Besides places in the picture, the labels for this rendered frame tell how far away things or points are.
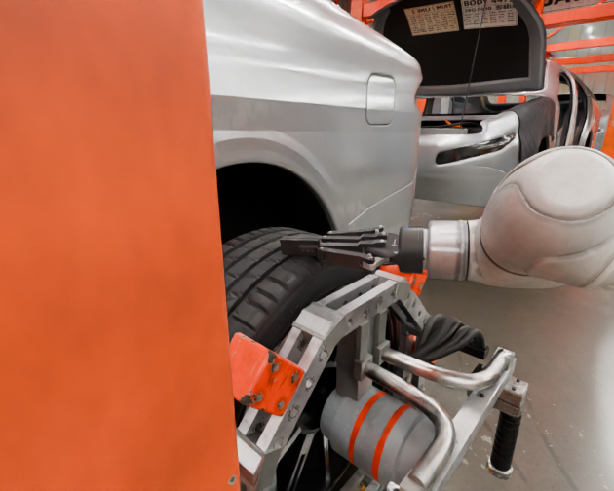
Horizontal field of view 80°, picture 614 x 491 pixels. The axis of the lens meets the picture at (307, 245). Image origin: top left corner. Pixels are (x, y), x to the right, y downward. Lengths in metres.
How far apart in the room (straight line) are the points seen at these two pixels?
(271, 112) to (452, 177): 2.36
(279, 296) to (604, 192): 0.41
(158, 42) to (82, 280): 0.11
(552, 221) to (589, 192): 0.03
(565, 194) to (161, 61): 0.32
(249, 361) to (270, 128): 0.60
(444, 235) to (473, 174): 2.60
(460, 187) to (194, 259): 3.02
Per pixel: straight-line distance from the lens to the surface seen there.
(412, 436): 0.70
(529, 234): 0.40
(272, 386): 0.50
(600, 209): 0.39
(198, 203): 0.20
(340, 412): 0.74
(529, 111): 3.41
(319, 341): 0.55
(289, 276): 0.60
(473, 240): 0.56
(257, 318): 0.57
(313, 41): 1.06
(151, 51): 0.19
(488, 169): 3.19
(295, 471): 0.88
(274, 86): 0.94
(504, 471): 0.91
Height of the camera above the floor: 1.40
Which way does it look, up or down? 18 degrees down
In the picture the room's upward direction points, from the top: straight up
